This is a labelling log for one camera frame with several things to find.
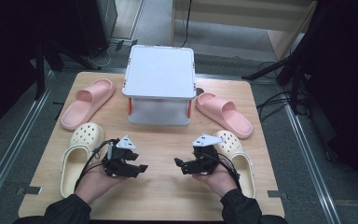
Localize dark cabinet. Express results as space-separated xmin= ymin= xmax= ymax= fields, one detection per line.
xmin=74 ymin=0 xmax=119 ymax=59

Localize cream clog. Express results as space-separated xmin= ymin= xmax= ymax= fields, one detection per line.
xmin=59 ymin=121 xmax=105 ymax=199
xmin=213 ymin=130 xmax=257 ymax=200

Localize grey floor plug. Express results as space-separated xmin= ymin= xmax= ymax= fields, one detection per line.
xmin=115 ymin=38 xmax=138 ymax=52

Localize pink slipper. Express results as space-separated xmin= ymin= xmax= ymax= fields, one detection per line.
xmin=60 ymin=77 xmax=117 ymax=131
xmin=195 ymin=91 xmax=255 ymax=140

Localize person's left hand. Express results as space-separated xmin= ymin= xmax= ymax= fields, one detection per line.
xmin=74 ymin=170 xmax=129 ymax=205

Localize black floor cables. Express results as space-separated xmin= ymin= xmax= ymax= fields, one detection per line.
xmin=255 ymin=60 xmax=309 ymax=123

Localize white storage box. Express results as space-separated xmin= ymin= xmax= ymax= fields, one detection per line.
xmin=121 ymin=44 xmax=198 ymax=127

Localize metal floor rail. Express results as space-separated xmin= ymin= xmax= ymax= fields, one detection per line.
xmin=0 ymin=71 xmax=56 ymax=213
xmin=283 ymin=102 xmax=343 ymax=224

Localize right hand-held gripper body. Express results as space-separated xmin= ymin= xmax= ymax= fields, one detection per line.
xmin=187 ymin=133 xmax=227 ymax=175

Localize black metal stand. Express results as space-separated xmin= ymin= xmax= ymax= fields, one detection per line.
xmin=241 ymin=52 xmax=311 ymax=115
xmin=34 ymin=40 xmax=102 ymax=101

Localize left hand-held gripper cable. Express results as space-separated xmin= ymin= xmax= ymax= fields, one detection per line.
xmin=74 ymin=138 xmax=120 ymax=191

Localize light wooden cabinet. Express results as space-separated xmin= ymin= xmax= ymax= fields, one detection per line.
xmin=171 ymin=0 xmax=320 ymax=62

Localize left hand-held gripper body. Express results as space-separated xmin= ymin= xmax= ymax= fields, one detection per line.
xmin=101 ymin=134 xmax=138 ymax=178

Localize black hanging cable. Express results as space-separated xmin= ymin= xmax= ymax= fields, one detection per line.
xmin=180 ymin=0 xmax=194 ymax=49

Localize grey tape marker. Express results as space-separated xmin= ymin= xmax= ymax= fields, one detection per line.
xmin=16 ymin=185 xmax=43 ymax=197
xmin=267 ymin=189 xmax=290 ymax=201

